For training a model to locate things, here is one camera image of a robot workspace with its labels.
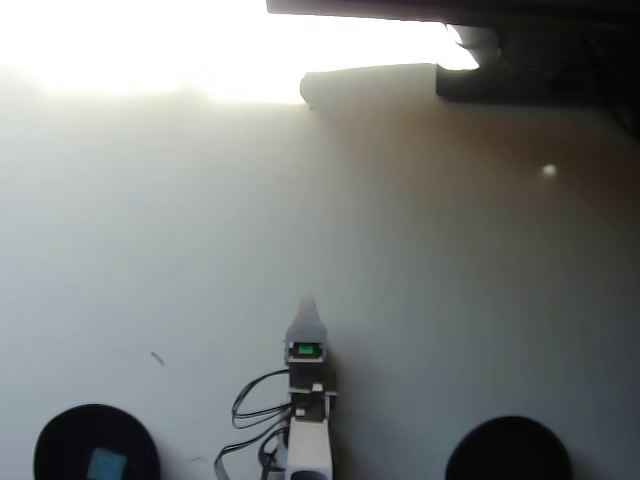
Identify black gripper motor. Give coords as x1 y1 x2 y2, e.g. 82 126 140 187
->
282 294 332 366

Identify blue cube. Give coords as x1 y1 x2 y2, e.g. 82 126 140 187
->
87 447 128 480

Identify black round bowl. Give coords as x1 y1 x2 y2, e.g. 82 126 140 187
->
33 403 162 480
444 414 574 480

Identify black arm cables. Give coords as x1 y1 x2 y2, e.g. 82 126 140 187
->
214 368 294 480

